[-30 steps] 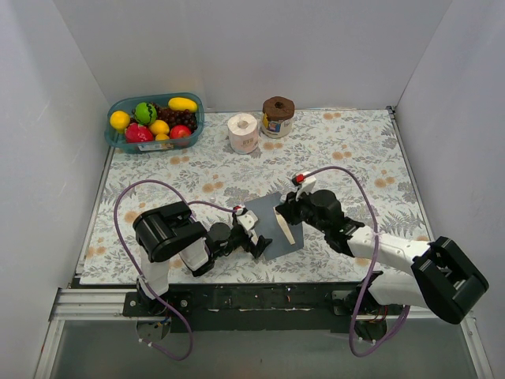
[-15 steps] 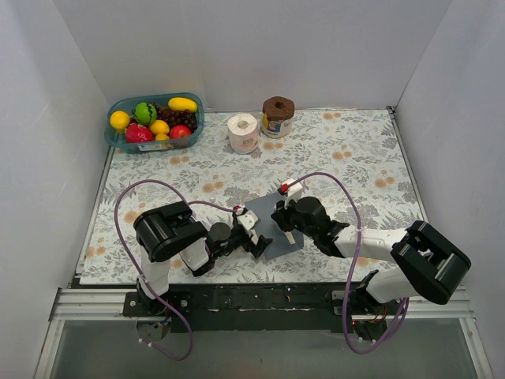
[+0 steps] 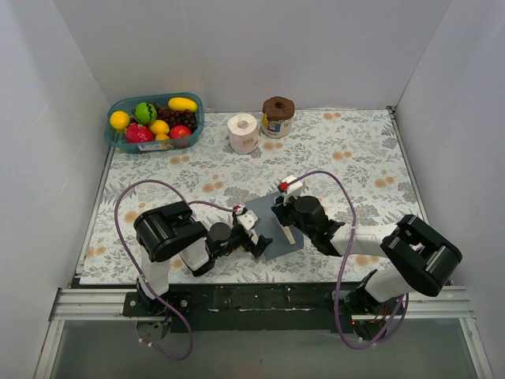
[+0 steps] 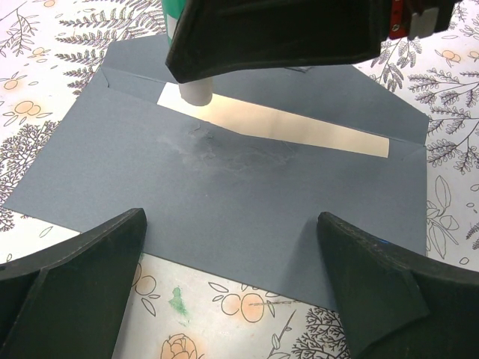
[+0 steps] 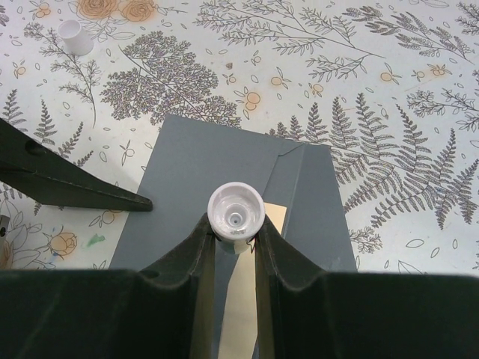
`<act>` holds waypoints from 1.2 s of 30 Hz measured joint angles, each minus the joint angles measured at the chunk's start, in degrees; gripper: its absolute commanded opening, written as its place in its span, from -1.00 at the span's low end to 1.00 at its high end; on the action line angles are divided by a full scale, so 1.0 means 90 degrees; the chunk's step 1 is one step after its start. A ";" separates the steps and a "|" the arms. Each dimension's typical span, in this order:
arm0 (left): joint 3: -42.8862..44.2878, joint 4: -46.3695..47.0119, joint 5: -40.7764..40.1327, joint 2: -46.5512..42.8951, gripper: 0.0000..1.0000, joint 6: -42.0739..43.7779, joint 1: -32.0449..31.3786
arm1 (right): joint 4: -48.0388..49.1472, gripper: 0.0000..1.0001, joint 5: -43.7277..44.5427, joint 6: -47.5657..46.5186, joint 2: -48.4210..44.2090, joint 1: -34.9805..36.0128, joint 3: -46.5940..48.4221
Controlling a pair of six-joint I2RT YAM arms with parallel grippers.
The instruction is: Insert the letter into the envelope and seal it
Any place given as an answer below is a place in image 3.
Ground grey envelope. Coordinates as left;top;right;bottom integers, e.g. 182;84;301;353
245;193;305;261

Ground cream letter paper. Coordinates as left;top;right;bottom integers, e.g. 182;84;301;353
282;226;296;245

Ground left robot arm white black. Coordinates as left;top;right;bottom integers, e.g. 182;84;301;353
134;201;273;316

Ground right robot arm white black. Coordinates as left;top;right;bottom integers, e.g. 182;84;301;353
271;196;462;314

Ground floral table mat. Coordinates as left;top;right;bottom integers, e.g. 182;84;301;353
80;110;422;285

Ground brown toilet paper roll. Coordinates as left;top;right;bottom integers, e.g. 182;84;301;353
261;96;295;138

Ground white toilet paper roll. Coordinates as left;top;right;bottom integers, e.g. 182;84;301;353
227;113;259;154

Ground red apple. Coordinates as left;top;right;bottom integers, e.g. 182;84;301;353
169;125;192;139

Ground small yellow fruit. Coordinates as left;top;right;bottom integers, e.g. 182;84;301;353
155;133;170;141

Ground dark purple grapes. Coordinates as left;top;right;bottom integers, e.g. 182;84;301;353
151;103;197;133

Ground yellow lemon centre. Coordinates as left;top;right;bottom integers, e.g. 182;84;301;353
148;119;170;136

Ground yellow lemon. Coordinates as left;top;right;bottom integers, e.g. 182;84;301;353
109;111;131;133
148;119;170;136

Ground pink dragon fruit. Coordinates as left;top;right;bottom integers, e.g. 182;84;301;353
124;122;154;144

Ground yellow mango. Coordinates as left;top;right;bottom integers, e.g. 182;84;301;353
167;97;198;113

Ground teal plastic fruit basket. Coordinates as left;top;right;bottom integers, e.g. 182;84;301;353
104;92;204;153

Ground green watermelon ball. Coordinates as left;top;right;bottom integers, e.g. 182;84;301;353
133;102;157;126

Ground yellow lemon left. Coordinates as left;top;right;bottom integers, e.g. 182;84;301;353
109;111;131;133

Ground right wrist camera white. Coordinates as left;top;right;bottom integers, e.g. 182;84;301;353
278;174;305;205

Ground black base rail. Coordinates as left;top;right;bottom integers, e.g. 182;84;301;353
122;282;396;333

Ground aluminium frame rail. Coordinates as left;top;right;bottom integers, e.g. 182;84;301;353
35;286;493;378

